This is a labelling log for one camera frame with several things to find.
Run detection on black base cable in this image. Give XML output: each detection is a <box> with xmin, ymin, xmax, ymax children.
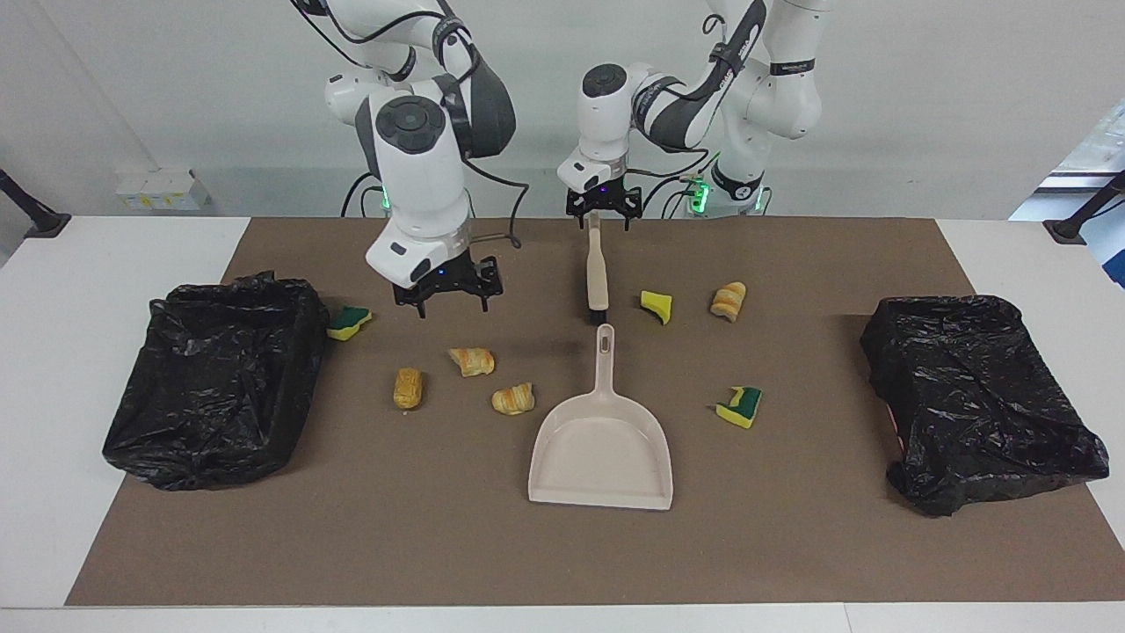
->
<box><xmin>659</xmin><ymin>149</ymin><xmax>723</xmax><ymax>219</ymax></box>
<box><xmin>341</xmin><ymin>170</ymin><xmax>388</xmax><ymax>218</ymax></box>

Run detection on pale toy bread piece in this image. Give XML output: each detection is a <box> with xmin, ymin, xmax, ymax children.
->
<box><xmin>710</xmin><ymin>281</ymin><xmax>747</xmax><ymax>324</ymax></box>

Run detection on black clamp stand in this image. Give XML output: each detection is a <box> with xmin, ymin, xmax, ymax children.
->
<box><xmin>0</xmin><ymin>169</ymin><xmax>71</xmax><ymax>240</ymax></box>
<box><xmin>1043</xmin><ymin>171</ymin><xmax>1125</xmax><ymax>245</ymax></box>

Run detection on bright window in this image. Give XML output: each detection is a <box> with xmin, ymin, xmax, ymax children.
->
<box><xmin>1009</xmin><ymin>97</ymin><xmax>1125</xmax><ymax>221</ymax></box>

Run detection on white power socket boxes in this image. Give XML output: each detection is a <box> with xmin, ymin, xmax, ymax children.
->
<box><xmin>116</xmin><ymin>169</ymin><xmax>212</xmax><ymax>212</ymax></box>

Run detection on bin with black bag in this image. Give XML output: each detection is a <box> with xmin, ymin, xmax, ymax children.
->
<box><xmin>103</xmin><ymin>271</ymin><xmax>330</xmax><ymax>491</ymax></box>
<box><xmin>860</xmin><ymin>295</ymin><xmax>1110</xmax><ymax>518</ymax></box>

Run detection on beige hand brush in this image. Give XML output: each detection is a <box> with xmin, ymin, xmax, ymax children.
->
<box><xmin>586</xmin><ymin>215</ymin><xmax>610</xmax><ymax>324</ymax></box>

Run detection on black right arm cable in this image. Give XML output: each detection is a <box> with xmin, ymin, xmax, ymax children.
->
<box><xmin>290</xmin><ymin>0</ymin><xmax>531</xmax><ymax>256</ymax></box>

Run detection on toy croissant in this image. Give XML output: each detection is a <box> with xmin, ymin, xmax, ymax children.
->
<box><xmin>490</xmin><ymin>382</ymin><xmax>536</xmax><ymax>416</ymax></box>
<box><xmin>448</xmin><ymin>347</ymin><xmax>496</xmax><ymax>378</ymax></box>

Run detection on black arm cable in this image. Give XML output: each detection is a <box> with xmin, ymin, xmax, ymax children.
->
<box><xmin>290</xmin><ymin>0</ymin><xmax>531</xmax><ymax>256</ymax></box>
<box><xmin>628</xmin><ymin>0</ymin><xmax>766</xmax><ymax>181</ymax></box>

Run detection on brown table mat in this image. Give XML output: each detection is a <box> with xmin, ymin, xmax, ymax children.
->
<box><xmin>66</xmin><ymin>217</ymin><xmax>1125</xmax><ymax>608</ymax></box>

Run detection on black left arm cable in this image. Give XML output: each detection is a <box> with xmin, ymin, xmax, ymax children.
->
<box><xmin>628</xmin><ymin>0</ymin><xmax>766</xmax><ymax>181</ymax></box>

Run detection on green and yellow sponge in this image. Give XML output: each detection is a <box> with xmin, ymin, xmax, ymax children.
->
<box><xmin>327</xmin><ymin>305</ymin><xmax>373</xmax><ymax>342</ymax></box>
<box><xmin>715</xmin><ymin>385</ymin><xmax>763</xmax><ymax>430</ymax></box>

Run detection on beige plastic dustpan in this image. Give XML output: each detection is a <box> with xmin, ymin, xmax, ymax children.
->
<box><xmin>527</xmin><ymin>324</ymin><xmax>674</xmax><ymax>511</ymax></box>

